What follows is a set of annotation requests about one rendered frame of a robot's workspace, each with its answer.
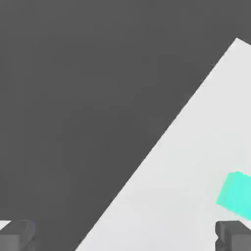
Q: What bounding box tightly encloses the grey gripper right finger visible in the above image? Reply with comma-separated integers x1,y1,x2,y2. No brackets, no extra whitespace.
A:
215,220,251,251

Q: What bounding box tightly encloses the small turquoise cube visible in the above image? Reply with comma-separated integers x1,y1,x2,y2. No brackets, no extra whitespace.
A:
215,171,251,221

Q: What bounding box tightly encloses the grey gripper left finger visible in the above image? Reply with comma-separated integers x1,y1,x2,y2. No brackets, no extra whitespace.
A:
0,220,37,251

